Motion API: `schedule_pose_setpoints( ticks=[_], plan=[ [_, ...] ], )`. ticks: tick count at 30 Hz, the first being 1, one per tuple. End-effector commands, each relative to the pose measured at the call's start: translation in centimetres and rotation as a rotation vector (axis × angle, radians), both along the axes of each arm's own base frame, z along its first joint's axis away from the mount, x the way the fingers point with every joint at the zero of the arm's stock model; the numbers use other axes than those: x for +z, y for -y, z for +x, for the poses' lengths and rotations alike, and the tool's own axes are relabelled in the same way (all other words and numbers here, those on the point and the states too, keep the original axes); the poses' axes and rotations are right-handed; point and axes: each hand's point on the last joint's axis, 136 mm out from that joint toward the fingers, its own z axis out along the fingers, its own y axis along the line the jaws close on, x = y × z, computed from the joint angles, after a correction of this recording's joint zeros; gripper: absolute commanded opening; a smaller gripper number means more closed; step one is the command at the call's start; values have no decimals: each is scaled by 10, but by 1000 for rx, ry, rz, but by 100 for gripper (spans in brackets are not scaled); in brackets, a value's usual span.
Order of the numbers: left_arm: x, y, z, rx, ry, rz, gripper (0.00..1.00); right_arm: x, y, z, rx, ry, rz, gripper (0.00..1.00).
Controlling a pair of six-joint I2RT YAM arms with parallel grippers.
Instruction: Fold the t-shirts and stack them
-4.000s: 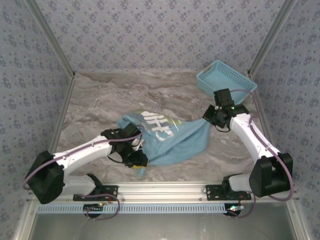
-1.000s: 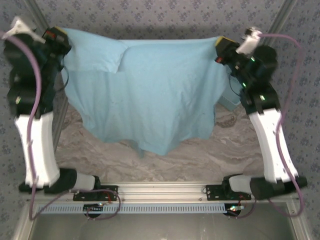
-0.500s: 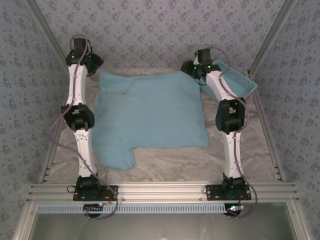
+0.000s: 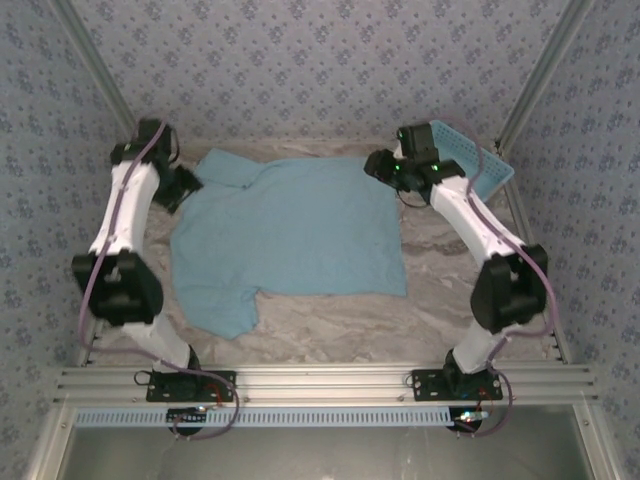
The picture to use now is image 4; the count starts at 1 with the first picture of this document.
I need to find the light blue t-shirt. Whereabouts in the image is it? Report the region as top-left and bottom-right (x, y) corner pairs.
(169, 148), (409, 342)

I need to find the blue plastic perforated basket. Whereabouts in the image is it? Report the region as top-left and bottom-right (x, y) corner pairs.
(430, 119), (516, 204)

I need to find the small black electronics board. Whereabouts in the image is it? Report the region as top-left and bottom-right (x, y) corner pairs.
(167, 407), (207, 432)
(452, 407), (494, 433)

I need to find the grey metal panel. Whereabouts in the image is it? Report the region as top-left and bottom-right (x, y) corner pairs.
(59, 427), (596, 480)

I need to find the aluminium table side rail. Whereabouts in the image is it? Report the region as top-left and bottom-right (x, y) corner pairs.
(77, 314), (104, 366)
(499, 149), (571, 364)

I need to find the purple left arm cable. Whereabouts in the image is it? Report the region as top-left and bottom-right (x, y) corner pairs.
(79, 124), (242, 441)

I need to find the aluminium frame post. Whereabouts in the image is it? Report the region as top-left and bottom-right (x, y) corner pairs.
(49, 0), (139, 132)
(494, 0), (596, 151)

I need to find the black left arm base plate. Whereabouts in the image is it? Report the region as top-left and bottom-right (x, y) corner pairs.
(145, 369), (237, 403)

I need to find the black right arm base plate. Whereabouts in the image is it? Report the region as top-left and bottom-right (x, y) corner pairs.
(411, 368), (504, 402)

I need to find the aluminium frame cross rail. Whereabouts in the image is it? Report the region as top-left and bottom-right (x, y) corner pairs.
(54, 364), (599, 404)

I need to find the light blue slotted cable duct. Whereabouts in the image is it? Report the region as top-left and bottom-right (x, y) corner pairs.
(73, 405), (501, 429)

